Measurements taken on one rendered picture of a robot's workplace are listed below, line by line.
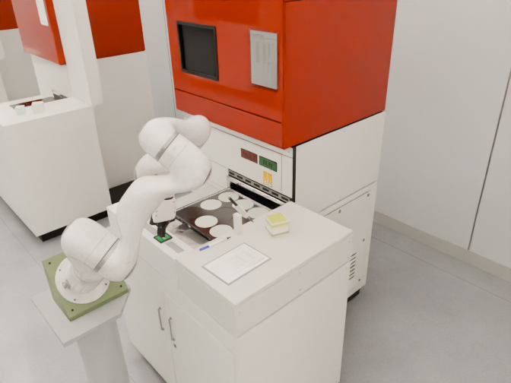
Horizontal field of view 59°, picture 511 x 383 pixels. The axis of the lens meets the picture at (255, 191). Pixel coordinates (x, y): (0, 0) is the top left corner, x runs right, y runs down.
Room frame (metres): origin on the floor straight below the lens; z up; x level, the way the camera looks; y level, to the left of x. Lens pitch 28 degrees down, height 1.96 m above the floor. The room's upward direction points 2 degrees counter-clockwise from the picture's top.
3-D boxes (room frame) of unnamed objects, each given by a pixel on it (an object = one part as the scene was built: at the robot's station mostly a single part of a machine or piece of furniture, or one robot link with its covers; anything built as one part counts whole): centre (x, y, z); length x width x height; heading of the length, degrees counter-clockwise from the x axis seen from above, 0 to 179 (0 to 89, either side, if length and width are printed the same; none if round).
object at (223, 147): (2.09, 0.10, 1.02); 0.82 x 0.03 x 0.40; 42
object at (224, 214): (1.80, 0.14, 0.90); 0.34 x 0.34 x 0.01; 42
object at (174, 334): (1.66, 0.17, 0.41); 0.97 x 0.64 x 0.82; 42
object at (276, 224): (1.52, -0.08, 1.00); 0.07 x 0.07 x 0.07; 21
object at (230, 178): (1.95, 0.00, 0.89); 0.44 x 0.02 x 0.10; 42
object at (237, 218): (1.54, 0.06, 1.03); 0.06 x 0.04 x 0.13; 132
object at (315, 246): (1.44, -0.04, 0.89); 0.62 x 0.35 x 0.14; 132
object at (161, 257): (1.60, 0.46, 0.89); 0.55 x 0.09 x 0.14; 42
